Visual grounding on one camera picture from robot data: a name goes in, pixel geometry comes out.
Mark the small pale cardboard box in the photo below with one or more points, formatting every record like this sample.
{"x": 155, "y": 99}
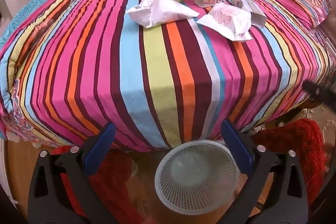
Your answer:
{"x": 258, "y": 16}

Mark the white wrapper with pink print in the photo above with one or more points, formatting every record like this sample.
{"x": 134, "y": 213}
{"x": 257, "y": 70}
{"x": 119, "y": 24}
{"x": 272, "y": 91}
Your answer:
{"x": 228, "y": 19}

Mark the white mesh wastebasket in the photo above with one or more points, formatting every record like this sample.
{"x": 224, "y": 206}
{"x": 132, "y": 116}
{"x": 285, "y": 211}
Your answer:
{"x": 197, "y": 187}

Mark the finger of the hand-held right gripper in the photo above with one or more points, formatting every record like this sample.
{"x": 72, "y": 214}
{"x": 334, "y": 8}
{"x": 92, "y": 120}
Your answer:
{"x": 320, "y": 92}

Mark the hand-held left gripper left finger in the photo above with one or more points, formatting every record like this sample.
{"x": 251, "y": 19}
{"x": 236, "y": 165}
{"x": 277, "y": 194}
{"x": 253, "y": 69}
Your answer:
{"x": 101, "y": 145}

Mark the large white wrapper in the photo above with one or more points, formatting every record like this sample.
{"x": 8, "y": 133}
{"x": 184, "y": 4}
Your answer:
{"x": 162, "y": 10}

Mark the striped multicolour blanket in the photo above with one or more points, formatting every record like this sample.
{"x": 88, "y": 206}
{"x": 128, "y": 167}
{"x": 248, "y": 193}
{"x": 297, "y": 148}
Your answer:
{"x": 157, "y": 56}

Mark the red shaggy rug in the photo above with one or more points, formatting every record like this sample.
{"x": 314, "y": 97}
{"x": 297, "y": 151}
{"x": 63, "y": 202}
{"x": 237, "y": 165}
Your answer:
{"x": 296, "y": 140}

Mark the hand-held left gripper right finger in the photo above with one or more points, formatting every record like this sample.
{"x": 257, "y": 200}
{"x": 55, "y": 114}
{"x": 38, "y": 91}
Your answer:
{"x": 237, "y": 145}

